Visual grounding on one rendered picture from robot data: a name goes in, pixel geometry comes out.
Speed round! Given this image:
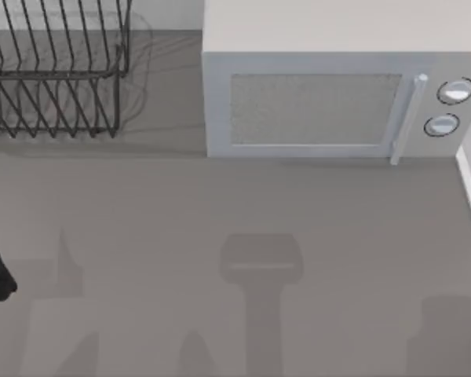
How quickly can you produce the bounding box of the pale microwave door handle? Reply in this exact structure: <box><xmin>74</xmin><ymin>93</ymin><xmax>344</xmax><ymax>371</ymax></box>
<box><xmin>389</xmin><ymin>73</ymin><xmax>429</xmax><ymax>166</ymax></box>

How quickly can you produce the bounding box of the microwave oven door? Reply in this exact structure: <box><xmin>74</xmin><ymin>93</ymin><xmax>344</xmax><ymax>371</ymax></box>
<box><xmin>203</xmin><ymin>53</ymin><xmax>429</xmax><ymax>159</ymax></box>

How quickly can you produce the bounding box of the black wire dish rack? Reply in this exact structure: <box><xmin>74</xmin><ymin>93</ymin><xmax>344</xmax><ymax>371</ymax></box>
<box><xmin>0</xmin><ymin>0</ymin><xmax>133</xmax><ymax>139</ymax></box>

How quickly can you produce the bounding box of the large microwave knob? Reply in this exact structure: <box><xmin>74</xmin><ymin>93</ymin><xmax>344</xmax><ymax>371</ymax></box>
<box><xmin>436</xmin><ymin>77</ymin><xmax>471</xmax><ymax>105</ymax></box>

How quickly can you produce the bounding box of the small microwave knob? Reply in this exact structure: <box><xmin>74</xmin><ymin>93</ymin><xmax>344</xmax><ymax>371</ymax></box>
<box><xmin>423</xmin><ymin>113</ymin><xmax>461</xmax><ymax>137</ymax></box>

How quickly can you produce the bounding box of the pale microwave oven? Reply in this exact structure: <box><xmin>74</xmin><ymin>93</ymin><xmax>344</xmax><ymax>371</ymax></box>
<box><xmin>201</xmin><ymin>0</ymin><xmax>471</xmax><ymax>166</ymax></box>

